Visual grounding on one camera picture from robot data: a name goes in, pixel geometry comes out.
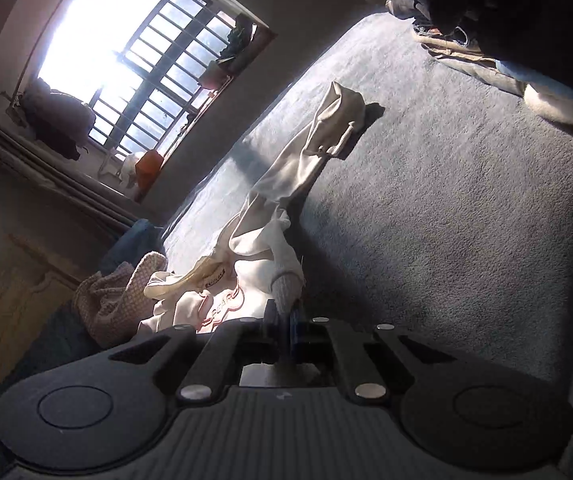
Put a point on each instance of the white printed sweatshirt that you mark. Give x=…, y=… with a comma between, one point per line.
x=286, y=180

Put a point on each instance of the beige folded cloth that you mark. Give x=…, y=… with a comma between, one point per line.
x=466, y=57

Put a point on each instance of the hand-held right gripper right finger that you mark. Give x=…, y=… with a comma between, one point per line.
x=295, y=335

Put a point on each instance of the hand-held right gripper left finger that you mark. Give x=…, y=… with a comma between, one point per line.
x=270, y=325

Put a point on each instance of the orange bag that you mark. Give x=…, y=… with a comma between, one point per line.
x=148, y=170

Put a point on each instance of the pink flower pot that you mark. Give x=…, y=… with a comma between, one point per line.
x=215, y=76

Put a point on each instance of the barred window grille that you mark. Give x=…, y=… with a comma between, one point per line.
x=166, y=70

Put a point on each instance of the blue pillow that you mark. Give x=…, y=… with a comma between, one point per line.
x=129, y=245

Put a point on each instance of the grey bed blanket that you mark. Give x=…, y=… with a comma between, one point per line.
x=441, y=210

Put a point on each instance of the dark tray with clothes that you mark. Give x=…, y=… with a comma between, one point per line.
x=240, y=37

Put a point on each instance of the cream carved headboard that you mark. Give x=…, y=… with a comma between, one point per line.
x=6, y=320

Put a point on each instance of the dark blue quilt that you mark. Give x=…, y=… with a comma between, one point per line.
x=61, y=335

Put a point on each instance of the white and blue folded cloth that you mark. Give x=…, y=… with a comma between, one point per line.
x=556, y=97

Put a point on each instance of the white plastic bag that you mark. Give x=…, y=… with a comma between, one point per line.
x=129, y=170

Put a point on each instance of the grey curtain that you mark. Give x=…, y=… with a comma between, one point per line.
x=41, y=160

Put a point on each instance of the pink checked cloth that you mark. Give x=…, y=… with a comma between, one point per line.
x=111, y=300

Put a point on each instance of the stack of dark folded clothes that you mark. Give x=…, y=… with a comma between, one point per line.
x=506, y=5

